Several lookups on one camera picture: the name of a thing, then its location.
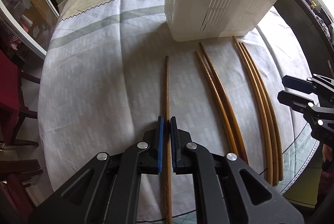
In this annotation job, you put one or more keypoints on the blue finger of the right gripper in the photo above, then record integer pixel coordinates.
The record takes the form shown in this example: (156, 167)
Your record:
(295, 102)
(297, 84)

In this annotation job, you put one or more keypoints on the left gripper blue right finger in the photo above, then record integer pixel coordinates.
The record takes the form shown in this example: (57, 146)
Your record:
(179, 139)

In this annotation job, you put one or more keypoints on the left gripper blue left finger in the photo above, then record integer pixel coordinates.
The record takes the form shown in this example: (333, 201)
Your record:
(153, 155)

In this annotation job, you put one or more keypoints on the thin speckled wooden chopstick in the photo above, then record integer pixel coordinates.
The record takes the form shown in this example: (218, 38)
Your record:
(167, 148)

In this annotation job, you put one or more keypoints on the dark kitchen counter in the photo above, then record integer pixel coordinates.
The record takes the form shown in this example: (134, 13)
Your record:
(313, 28)

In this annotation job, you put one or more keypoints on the red-ended orange chopstick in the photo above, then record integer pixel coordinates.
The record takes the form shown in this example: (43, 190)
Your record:
(227, 106)

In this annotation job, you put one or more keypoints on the red-ended patterned chopstick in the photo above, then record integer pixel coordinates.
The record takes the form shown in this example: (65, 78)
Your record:
(219, 104)

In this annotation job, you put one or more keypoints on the white grey patterned tablecloth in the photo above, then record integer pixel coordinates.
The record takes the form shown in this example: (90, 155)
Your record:
(102, 84)

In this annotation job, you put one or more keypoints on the red chair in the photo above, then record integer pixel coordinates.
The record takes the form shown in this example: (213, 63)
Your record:
(13, 114)

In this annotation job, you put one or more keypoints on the glass door cabinet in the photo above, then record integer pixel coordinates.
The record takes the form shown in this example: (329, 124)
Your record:
(27, 25)

